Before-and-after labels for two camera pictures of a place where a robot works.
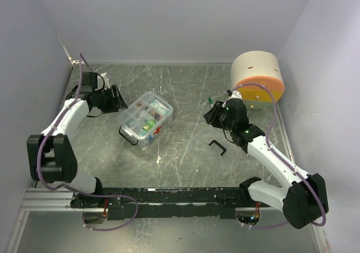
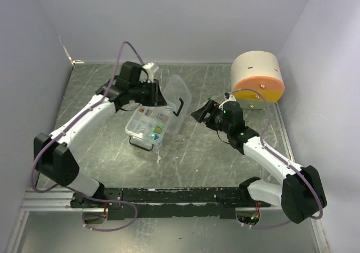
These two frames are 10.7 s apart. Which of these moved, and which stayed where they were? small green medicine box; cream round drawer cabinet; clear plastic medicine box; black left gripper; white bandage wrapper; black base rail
Moved: clear plastic medicine box; black left gripper; small green medicine box; white bandage wrapper
Stayed: cream round drawer cabinet; black base rail
